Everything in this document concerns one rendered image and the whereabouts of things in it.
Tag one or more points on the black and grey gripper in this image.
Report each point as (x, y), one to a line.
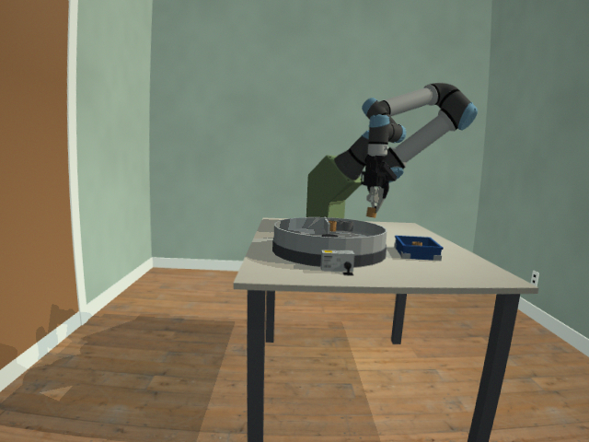
(372, 178)

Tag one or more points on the blue crate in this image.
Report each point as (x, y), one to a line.
(423, 252)

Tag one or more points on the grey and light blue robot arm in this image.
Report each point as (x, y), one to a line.
(456, 112)

